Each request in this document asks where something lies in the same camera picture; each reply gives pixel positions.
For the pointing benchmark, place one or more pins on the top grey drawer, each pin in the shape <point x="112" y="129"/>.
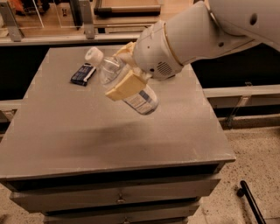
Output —
<point x="116" y="193"/>

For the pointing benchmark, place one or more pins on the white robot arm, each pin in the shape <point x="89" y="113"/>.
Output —
<point x="202" y="31"/>

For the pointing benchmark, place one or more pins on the metal railing frame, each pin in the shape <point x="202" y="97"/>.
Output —
<point x="69" y="22"/>

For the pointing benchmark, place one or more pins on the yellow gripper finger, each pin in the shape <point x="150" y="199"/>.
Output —
<point x="126" y="54"/>
<point x="130" y="84"/>

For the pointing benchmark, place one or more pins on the black floor stand leg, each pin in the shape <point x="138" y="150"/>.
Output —
<point x="244" y="190"/>

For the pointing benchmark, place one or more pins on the clear plastic water bottle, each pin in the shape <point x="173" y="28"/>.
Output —
<point x="111" y="70"/>

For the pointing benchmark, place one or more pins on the grey drawer cabinet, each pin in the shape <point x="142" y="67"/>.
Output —
<point x="68" y="135"/>

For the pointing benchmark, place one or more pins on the grey drawer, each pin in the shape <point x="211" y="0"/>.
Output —
<point x="128" y="215"/>
<point x="116" y="193"/>

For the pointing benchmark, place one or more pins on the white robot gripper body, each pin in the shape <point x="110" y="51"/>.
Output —
<point x="154" y="51"/>

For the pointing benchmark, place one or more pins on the wooden framed tray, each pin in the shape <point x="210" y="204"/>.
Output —
<point x="112" y="8"/>

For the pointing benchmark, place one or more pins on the dark blue snack packet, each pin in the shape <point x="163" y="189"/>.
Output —
<point x="83" y="75"/>

